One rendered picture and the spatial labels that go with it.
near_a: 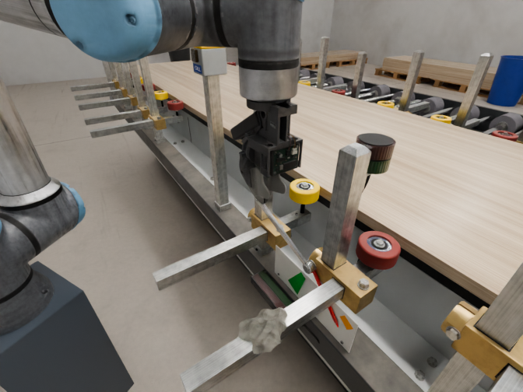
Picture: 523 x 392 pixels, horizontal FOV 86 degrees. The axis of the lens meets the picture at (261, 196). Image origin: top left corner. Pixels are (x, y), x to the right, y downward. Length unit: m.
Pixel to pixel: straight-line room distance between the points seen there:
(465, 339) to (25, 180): 0.96
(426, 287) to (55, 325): 0.97
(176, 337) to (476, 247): 1.27
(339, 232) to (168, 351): 1.16
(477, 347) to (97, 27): 0.55
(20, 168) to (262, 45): 0.70
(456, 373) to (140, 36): 0.57
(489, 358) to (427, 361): 0.38
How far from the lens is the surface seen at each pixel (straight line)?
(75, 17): 0.36
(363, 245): 0.59
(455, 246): 0.68
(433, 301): 0.78
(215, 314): 1.56
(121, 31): 0.33
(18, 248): 0.94
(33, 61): 8.08
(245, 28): 0.42
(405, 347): 0.83
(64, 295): 1.04
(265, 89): 0.42
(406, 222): 0.70
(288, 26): 0.42
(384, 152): 0.47
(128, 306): 1.72
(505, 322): 0.43
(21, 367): 1.06
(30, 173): 0.94
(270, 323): 0.49
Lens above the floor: 1.29
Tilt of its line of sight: 33 degrees down
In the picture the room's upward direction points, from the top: straight up
